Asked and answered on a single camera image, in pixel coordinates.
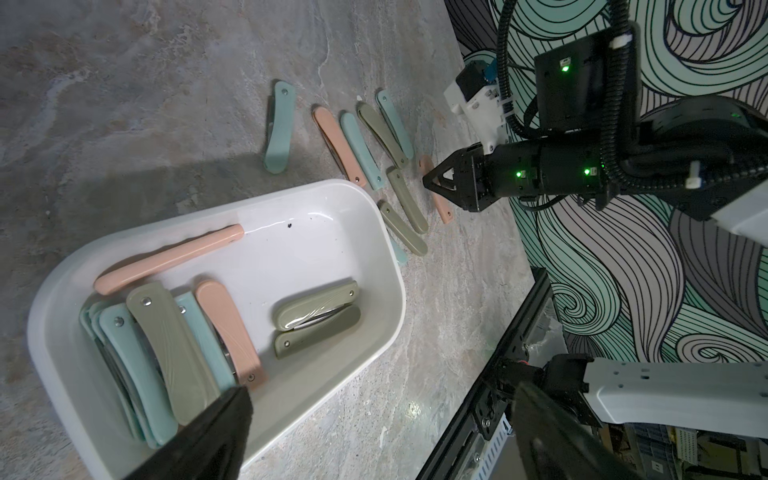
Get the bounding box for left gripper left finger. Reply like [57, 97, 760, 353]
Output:
[128, 386, 253, 479]

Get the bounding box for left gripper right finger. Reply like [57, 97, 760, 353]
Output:
[514, 383, 639, 480]

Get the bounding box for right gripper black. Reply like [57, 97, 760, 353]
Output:
[422, 140, 606, 212]

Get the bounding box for olive knife row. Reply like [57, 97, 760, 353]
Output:
[386, 166, 429, 234]
[378, 200, 428, 257]

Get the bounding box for white storage box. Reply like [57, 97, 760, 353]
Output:
[28, 180, 406, 479]

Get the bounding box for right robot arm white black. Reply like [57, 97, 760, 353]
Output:
[422, 1, 767, 438]

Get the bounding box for mint folding knife in box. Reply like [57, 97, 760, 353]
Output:
[174, 292, 237, 393]

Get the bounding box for dark olive folding knife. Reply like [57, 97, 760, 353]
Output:
[273, 280, 362, 359]

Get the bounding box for pink folding knife top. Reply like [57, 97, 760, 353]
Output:
[93, 224, 245, 296]

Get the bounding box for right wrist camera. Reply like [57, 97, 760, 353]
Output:
[444, 61, 509, 155]

